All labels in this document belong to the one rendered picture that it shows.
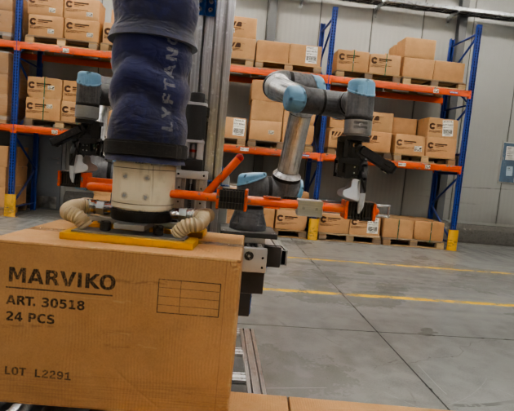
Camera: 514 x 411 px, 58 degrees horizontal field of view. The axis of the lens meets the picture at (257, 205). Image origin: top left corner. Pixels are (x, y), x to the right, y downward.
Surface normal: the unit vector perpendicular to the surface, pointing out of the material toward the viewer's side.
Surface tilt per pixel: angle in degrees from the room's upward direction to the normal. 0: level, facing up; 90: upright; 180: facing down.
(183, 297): 90
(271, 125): 86
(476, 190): 90
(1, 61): 87
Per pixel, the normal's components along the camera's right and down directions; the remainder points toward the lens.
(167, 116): 0.76, -0.18
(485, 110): 0.08, 0.10
